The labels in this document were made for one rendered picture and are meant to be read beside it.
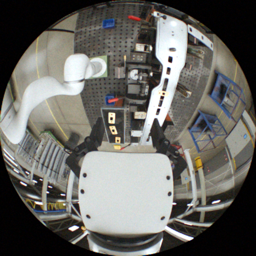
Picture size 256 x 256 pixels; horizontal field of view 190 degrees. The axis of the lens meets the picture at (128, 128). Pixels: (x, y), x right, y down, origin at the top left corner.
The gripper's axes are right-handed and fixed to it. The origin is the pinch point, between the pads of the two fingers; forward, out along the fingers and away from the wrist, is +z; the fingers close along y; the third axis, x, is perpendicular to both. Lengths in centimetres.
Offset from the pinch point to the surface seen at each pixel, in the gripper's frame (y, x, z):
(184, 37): 34, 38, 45
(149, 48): 8.8, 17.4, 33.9
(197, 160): 578, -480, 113
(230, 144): 807, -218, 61
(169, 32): 23, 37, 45
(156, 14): 8.7, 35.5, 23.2
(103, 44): -25, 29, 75
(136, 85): 3.7, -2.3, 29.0
